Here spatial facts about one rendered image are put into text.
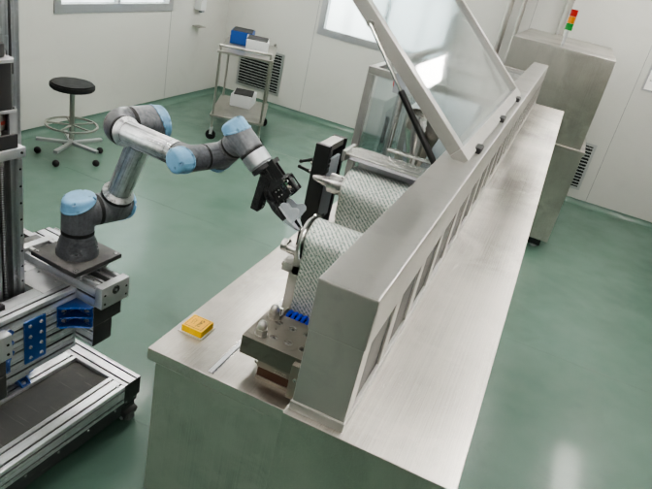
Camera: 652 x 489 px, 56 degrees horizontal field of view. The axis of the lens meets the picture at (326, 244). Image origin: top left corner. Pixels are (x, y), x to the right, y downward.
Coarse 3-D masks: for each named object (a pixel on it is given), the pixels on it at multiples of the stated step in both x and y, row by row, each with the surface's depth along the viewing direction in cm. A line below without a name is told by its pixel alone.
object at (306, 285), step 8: (304, 272) 175; (296, 280) 177; (304, 280) 176; (312, 280) 175; (296, 288) 178; (304, 288) 177; (312, 288) 176; (296, 296) 179; (304, 296) 178; (312, 296) 177; (296, 304) 180; (304, 304) 179; (304, 312) 180
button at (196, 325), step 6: (192, 318) 186; (198, 318) 187; (204, 318) 187; (186, 324) 183; (192, 324) 183; (198, 324) 184; (204, 324) 185; (210, 324) 185; (186, 330) 183; (192, 330) 182; (198, 330) 181; (204, 330) 182; (210, 330) 186; (198, 336) 182
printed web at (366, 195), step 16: (352, 176) 188; (368, 176) 188; (384, 176) 190; (352, 192) 187; (368, 192) 186; (384, 192) 185; (400, 192) 184; (352, 208) 189; (368, 208) 187; (384, 208) 185; (320, 224) 173; (336, 224) 174; (352, 224) 191; (368, 224) 189; (320, 240) 170; (336, 240) 170; (352, 240) 169; (304, 256) 173; (320, 256) 171; (336, 256) 169; (320, 272) 173
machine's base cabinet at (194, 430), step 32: (160, 384) 177; (192, 384) 172; (160, 416) 182; (192, 416) 176; (224, 416) 171; (256, 416) 167; (160, 448) 187; (192, 448) 181; (224, 448) 176; (256, 448) 171; (160, 480) 192; (192, 480) 186; (224, 480) 181; (256, 480) 175
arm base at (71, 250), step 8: (64, 240) 218; (72, 240) 218; (80, 240) 218; (88, 240) 221; (96, 240) 227; (56, 248) 220; (64, 248) 218; (72, 248) 218; (80, 248) 219; (88, 248) 221; (96, 248) 225; (64, 256) 219; (72, 256) 219; (80, 256) 219; (88, 256) 222; (96, 256) 226
